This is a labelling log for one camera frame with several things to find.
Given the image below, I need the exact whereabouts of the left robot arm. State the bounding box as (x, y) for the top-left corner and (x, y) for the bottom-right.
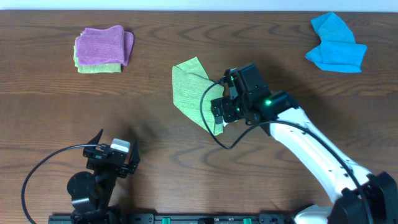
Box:
(67, 131), (140, 223)

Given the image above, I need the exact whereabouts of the black camera cable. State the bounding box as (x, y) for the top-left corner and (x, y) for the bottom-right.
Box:
(200, 77), (374, 224)
(21, 143), (103, 224)

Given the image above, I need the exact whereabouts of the left black camera cable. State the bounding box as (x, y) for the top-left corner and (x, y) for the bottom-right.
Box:
(21, 143), (103, 224)

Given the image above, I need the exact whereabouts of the right black camera cable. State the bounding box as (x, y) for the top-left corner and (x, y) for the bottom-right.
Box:
(200, 77), (374, 224)

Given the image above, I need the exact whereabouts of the blue crumpled cloth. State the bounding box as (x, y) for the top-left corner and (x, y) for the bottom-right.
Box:
(305, 12), (368, 73)

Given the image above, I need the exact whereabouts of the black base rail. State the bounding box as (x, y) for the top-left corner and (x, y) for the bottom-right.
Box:
(48, 212), (299, 224)

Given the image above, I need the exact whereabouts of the green folded cloth under purple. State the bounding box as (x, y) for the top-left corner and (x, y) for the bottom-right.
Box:
(73, 38), (122, 74)

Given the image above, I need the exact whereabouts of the light green microfiber cloth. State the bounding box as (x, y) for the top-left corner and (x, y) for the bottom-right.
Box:
(172, 57), (224, 136)

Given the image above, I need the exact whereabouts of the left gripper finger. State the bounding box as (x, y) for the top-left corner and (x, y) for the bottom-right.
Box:
(129, 140), (141, 168)
(88, 129), (103, 145)

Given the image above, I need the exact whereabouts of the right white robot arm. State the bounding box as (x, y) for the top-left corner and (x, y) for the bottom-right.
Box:
(211, 91), (397, 223)

